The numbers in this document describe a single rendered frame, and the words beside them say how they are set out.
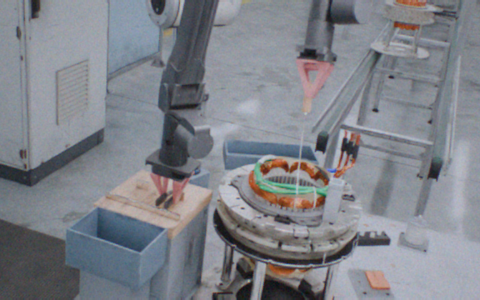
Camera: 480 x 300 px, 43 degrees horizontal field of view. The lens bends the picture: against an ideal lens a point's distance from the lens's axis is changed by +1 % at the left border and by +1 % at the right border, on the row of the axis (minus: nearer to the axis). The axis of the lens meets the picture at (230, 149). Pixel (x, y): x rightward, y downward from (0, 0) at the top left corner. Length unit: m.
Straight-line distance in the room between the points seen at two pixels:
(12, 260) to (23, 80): 0.96
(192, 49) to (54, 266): 1.98
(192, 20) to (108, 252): 0.46
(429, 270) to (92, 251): 0.99
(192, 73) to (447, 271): 1.02
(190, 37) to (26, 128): 2.46
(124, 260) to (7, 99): 2.40
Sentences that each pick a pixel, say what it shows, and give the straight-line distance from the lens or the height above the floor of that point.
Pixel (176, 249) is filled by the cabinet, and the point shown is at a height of 0.99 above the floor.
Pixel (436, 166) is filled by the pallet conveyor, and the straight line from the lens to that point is 2.64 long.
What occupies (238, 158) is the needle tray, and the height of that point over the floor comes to 1.06.
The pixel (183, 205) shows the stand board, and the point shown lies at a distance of 1.32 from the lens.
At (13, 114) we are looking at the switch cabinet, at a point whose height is 0.42.
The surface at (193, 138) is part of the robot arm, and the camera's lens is 1.13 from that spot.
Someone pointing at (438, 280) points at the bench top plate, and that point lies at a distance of 1.80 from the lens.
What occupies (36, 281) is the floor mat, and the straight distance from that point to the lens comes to 2.87.
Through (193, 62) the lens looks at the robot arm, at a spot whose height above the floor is 1.41.
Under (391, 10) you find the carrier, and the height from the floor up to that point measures 1.06.
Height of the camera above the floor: 1.72
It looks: 24 degrees down
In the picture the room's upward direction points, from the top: 7 degrees clockwise
